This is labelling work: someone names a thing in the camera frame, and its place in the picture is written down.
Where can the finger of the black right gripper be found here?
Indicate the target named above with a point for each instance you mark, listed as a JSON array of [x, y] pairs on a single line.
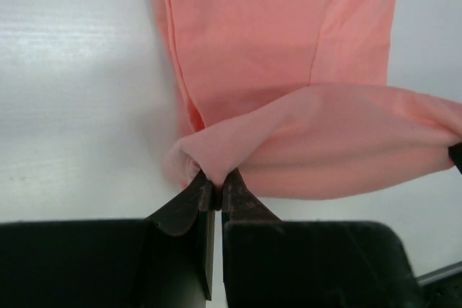
[[455, 154]]

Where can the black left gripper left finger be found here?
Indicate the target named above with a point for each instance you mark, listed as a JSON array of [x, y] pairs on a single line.
[[164, 260]]

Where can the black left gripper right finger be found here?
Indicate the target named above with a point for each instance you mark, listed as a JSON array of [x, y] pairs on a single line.
[[268, 262]]

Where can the pink t shirt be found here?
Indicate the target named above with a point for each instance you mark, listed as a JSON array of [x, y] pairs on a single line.
[[293, 94]]

